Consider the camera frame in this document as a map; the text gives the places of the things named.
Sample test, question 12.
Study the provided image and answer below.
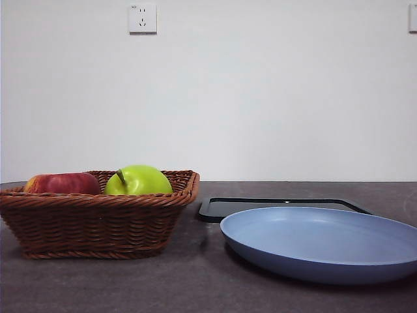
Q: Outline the blue round plate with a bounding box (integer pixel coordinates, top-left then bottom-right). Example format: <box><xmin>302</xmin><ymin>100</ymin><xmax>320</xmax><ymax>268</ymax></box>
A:
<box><xmin>220</xmin><ymin>205</ymin><xmax>417</xmax><ymax>286</ymax></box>

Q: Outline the brown wicker basket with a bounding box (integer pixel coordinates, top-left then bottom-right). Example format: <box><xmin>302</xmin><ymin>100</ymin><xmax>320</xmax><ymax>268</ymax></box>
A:
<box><xmin>0</xmin><ymin>169</ymin><xmax>201</xmax><ymax>261</ymax></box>

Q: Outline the black rectangular tray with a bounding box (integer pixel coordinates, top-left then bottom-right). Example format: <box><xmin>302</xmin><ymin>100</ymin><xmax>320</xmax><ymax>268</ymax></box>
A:
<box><xmin>197</xmin><ymin>196</ymin><xmax>374</xmax><ymax>224</ymax></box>

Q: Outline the green apple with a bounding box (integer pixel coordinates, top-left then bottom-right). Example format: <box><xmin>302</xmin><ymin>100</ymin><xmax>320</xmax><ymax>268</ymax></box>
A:
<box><xmin>103</xmin><ymin>164</ymin><xmax>174</xmax><ymax>196</ymax></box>

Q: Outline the red apple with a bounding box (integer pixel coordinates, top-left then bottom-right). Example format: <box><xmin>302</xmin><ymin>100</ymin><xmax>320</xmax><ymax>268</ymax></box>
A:
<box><xmin>23</xmin><ymin>171</ymin><xmax>102</xmax><ymax>196</ymax></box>

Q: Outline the white wall socket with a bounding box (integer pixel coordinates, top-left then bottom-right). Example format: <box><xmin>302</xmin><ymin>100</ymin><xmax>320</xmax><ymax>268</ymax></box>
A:
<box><xmin>128</xmin><ymin>3</ymin><xmax>158</xmax><ymax>35</ymax></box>

